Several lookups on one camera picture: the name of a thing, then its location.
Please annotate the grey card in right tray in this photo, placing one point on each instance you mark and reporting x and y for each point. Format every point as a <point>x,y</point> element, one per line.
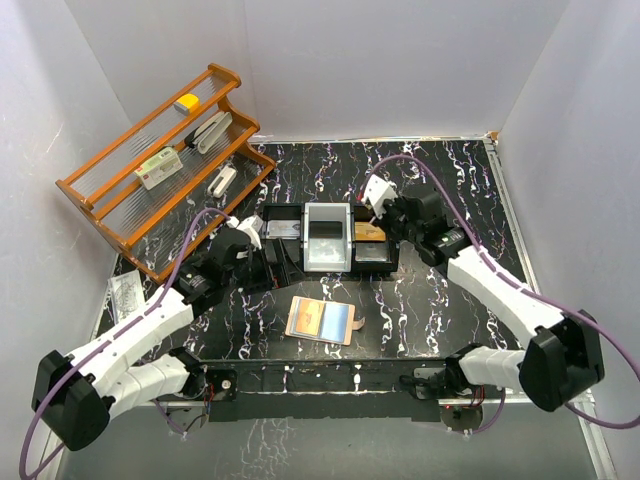
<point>372,252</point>

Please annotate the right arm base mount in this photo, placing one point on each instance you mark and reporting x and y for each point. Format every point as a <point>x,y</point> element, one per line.
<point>425,383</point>

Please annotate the gold card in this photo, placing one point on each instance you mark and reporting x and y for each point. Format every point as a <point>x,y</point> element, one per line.
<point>367,232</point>
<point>307,317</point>

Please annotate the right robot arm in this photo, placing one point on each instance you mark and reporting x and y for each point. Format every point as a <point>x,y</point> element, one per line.
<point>560,355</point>

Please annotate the white staples box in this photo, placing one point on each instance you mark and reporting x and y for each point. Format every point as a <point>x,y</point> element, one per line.
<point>159,167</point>

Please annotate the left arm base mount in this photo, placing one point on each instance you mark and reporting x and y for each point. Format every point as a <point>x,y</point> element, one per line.
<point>209,385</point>

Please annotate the silver card in left tray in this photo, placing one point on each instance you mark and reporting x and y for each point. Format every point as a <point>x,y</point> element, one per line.
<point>285,229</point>

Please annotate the black right tray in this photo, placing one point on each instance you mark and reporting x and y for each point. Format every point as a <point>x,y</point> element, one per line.
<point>363,214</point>

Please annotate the black tray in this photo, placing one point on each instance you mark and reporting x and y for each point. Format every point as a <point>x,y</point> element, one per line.
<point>363,214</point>
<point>282,211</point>

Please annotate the orange wooden shelf rack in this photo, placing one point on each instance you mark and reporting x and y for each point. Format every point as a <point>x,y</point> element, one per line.
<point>164,184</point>

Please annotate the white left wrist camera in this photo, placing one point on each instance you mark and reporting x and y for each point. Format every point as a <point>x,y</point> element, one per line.
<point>251,226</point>

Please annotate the white printed paper sheet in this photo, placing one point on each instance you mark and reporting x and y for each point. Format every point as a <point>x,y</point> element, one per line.
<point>127,294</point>

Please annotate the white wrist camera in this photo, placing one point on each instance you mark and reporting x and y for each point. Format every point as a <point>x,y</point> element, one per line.
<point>251,226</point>
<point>376,192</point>

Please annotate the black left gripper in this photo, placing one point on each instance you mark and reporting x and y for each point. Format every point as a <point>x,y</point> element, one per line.
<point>282,275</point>

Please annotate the aluminium frame rail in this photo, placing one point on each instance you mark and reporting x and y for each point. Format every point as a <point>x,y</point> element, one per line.
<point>324,436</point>

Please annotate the black left tray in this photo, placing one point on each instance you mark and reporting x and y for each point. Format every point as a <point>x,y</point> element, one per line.
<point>282,211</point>

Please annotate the white tray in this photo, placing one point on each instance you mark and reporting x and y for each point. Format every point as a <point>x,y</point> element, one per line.
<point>327,237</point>

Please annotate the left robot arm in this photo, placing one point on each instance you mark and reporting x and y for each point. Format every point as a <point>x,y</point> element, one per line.
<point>78,394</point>

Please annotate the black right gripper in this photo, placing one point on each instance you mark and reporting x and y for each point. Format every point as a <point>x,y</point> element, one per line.
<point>397,203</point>

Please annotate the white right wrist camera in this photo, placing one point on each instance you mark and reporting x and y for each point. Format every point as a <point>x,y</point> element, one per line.
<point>376,192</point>

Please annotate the white black stapler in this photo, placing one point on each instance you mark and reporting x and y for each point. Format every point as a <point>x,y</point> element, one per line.
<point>204,137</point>

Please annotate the small white stapler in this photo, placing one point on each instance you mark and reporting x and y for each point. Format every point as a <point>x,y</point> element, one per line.
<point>220,184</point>

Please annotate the yellow white tape measure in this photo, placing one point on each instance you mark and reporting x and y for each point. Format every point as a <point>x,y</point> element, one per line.
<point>187,104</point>

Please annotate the beige leather card holder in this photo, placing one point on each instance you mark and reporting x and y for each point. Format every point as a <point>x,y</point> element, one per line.
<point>339,322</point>

